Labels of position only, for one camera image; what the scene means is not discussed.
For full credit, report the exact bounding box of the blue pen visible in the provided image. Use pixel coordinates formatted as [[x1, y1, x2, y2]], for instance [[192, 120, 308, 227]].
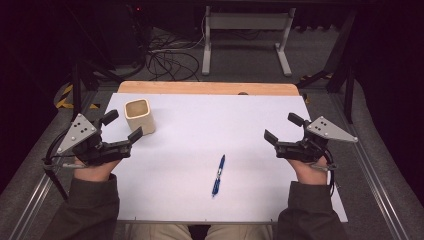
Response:
[[211, 153, 227, 198]]

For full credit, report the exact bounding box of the wooden table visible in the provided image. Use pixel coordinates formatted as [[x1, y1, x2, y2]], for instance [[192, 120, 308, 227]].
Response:
[[116, 80, 300, 97]]

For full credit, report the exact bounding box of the white table sheet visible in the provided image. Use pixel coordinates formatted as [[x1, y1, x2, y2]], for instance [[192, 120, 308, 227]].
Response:
[[100, 92, 349, 224]]

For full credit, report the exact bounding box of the person's left hand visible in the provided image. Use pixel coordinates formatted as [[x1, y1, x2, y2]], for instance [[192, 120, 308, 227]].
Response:
[[73, 155, 122, 183]]

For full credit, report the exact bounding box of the person's right leg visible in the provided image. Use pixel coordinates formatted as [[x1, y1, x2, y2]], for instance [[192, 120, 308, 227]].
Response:
[[204, 224, 275, 240]]

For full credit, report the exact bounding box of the hand-held gripper cable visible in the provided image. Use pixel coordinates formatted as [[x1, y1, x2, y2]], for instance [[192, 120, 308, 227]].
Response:
[[318, 146, 338, 198], [41, 127, 82, 203]]

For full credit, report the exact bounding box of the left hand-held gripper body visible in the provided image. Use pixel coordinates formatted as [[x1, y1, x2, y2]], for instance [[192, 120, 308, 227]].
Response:
[[56, 113, 133, 167]]

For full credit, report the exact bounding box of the black metal stand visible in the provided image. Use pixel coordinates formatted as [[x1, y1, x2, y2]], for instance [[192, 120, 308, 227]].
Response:
[[295, 9, 358, 125]]

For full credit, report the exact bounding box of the black tripod stand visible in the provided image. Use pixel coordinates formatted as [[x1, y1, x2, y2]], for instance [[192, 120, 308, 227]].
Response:
[[64, 49, 125, 122]]

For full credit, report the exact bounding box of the white metal stand frame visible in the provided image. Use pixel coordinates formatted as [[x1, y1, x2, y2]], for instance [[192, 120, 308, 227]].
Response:
[[201, 5, 297, 78]]

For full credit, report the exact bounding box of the person's left leg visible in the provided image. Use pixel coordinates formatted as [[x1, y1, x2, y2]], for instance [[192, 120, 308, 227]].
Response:
[[128, 223, 193, 240]]

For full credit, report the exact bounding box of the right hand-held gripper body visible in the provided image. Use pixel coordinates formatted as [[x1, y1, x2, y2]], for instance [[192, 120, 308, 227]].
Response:
[[275, 115, 359, 164]]

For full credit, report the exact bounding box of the left hand-held gripper cable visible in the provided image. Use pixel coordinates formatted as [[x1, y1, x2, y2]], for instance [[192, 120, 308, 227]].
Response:
[[41, 127, 82, 203]]

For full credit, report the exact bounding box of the person's leg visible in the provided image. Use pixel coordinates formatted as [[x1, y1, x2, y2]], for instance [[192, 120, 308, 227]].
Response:
[[204, 224, 275, 240], [128, 223, 193, 240]]

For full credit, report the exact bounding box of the tangle of floor cables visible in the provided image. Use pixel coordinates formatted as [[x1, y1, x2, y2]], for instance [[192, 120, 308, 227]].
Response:
[[143, 28, 207, 82]]

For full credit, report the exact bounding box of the beige square cup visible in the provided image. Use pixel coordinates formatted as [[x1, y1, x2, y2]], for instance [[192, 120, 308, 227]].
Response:
[[123, 98, 157, 136]]

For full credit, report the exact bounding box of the right hand-held gripper cable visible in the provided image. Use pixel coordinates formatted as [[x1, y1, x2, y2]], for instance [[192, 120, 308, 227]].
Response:
[[318, 146, 338, 198]]

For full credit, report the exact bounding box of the person's right hand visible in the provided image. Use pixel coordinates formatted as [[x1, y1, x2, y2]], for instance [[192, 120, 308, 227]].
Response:
[[287, 155, 330, 187]]

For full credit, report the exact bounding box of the aluminium floor rail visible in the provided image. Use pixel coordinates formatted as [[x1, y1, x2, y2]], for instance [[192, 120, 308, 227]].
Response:
[[328, 93, 412, 240], [7, 91, 98, 240]]

